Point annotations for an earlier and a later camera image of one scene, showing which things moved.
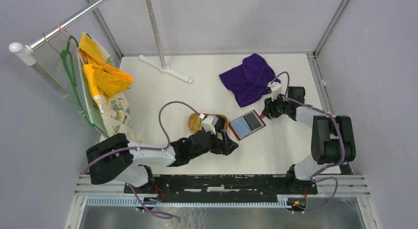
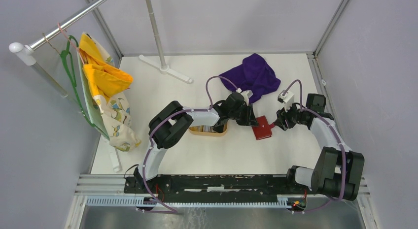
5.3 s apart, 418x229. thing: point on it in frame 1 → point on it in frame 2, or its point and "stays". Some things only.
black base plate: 224,185 stays
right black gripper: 269,110 → 282,115
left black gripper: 225,147 → 250,119
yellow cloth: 104,79 stays
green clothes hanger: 67,57 stays
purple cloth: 247,81 stays
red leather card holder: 247,124 → 263,130
